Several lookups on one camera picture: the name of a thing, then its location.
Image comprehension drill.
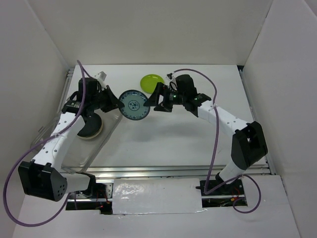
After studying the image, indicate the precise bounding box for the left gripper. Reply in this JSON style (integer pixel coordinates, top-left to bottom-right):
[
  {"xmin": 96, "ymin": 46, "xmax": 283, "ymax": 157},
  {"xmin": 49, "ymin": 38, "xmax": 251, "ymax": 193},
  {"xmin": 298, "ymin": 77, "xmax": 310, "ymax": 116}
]
[{"xmin": 90, "ymin": 85, "xmax": 123, "ymax": 113}]

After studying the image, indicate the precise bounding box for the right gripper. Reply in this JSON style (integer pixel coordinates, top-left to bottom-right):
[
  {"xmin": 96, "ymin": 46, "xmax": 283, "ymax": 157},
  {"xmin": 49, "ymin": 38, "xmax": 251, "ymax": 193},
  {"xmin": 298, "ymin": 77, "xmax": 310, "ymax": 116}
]
[{"xmin": 144, "ymin": 82, "xmax": 186, "ymax": 113}]

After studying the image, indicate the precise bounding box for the blue patterned plate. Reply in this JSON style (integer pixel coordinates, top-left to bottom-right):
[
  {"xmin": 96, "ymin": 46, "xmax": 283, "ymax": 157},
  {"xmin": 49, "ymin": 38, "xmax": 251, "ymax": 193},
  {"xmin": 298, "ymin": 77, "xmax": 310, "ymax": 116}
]
[{"xmin": 119, "ymin": 90, "xmax": 150, "ymax": 121}]

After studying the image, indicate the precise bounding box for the green plate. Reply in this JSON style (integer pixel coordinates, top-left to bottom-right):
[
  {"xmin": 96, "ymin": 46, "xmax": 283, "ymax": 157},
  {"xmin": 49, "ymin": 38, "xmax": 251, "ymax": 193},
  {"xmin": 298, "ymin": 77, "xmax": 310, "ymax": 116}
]
[{"xmin": 140, "ymin": 74, "xmax": 164, "ymax": 94}]

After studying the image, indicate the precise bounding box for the black plate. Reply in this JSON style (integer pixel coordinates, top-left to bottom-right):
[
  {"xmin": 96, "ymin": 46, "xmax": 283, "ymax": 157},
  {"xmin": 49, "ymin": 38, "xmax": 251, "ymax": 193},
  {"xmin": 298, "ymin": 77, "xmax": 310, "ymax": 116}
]
[{"xmin": 77, "ymin": 114, "xmax": 103, "ymax": 138}]

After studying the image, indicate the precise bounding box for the yellow brown patterned plate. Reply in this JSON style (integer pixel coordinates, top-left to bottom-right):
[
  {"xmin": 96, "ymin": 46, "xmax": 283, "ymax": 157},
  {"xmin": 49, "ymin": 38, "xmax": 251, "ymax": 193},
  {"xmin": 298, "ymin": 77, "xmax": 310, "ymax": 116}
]
[{"xmin": 77, "ymin": 132, "xmax": 100, "ymax": 140}]

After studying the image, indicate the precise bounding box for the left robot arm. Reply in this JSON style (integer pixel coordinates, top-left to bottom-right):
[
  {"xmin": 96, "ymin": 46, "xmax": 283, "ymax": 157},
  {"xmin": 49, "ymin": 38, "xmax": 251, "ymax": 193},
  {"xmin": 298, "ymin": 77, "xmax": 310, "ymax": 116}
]
[{"xmin": 18, "ymin": 76, "xmax": 122, "ymax": 201}]

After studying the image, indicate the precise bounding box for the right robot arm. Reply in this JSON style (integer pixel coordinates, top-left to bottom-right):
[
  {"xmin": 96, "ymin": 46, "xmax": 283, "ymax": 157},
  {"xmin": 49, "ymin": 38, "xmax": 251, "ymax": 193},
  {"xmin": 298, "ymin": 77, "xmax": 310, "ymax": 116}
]
[{"xmin": 144, "ymin": 74, "xmax": 268, "ymax": 194}]

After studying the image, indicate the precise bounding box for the clear plastic bin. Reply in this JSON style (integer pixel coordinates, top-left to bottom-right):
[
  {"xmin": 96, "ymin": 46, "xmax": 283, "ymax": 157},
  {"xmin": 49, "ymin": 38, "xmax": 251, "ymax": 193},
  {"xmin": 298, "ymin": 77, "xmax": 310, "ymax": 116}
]
[{"xmin": 30, "ymin": 109, "xmax": 123, "ymax": 174}]

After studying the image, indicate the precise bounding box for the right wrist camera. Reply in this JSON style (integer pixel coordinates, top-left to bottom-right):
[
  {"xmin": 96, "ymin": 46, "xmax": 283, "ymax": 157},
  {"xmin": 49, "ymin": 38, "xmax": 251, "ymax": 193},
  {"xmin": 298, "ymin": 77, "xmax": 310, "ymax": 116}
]
[{"xmin": 166, "ymin": 73, "xmax": 177, "ymax": 91}]

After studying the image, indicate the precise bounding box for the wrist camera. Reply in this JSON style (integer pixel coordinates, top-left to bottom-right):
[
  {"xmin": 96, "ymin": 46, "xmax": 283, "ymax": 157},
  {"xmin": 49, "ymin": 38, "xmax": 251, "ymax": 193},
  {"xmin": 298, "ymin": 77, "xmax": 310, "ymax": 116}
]
[
  {"xmin": 166, "ymin": 73, "xmax": 177, "ymax": 91},
  {"xmin": 94, "ymin": 71, "xmax": 106, "ymax": 90}
]

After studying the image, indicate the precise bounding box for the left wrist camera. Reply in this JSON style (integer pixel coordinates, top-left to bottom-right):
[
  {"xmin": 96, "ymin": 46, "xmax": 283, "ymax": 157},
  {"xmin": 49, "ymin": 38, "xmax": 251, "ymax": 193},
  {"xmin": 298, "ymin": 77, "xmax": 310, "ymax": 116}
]
[{"xmin": 94, "ymin": 71, "xmax": 106, "ymax": 90}]

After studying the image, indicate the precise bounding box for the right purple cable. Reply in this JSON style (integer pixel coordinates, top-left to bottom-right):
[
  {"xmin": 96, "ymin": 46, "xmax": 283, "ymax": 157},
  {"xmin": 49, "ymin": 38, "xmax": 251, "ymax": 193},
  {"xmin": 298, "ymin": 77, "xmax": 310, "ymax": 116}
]
[{"xmin": 173, "ymin": 68, "xmax": 262, "ymax": 214}]

